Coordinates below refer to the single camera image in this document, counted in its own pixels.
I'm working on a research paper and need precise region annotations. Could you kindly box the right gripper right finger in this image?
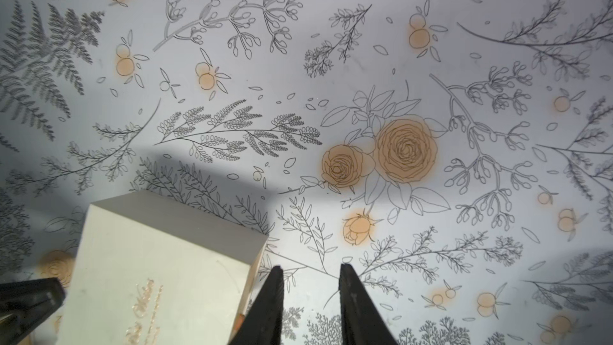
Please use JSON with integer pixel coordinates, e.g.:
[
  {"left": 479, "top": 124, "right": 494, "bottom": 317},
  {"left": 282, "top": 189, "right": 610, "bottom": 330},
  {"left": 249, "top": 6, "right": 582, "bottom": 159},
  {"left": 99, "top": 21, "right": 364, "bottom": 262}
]
[{"left": 338, "top": 264, "right": 397, "bottom": 345}]

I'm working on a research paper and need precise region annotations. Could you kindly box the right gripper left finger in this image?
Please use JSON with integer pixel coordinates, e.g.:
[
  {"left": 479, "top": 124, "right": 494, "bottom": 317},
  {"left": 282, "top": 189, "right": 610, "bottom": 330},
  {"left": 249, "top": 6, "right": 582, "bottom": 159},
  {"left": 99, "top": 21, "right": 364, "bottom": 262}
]
[{"left": 229, "top": 266, "right": 284, "bottom": 345}]

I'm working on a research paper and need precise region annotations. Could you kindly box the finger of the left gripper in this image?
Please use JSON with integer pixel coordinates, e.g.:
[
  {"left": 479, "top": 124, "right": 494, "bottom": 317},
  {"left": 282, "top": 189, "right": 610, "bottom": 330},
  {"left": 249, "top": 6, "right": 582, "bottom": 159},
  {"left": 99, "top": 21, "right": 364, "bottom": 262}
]
[{"left": 1, "top": 277, "right": 66, "bottom": 344}]

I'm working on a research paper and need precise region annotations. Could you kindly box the cream jewelry box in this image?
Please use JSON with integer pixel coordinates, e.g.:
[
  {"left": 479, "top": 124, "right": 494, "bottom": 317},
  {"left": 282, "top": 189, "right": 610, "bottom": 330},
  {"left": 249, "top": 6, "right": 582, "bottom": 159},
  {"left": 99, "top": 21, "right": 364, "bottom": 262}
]
[{"left": 57, "top": 191, "right": 268, "bottom": 344}]

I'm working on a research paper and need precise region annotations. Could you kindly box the floral table cloth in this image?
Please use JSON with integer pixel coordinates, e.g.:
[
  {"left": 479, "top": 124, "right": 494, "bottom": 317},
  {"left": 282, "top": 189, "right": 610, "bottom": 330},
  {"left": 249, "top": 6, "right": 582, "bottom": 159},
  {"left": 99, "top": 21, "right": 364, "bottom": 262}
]
[{"left": 1, "top": 0, "right": 612, "bottom": 344}]

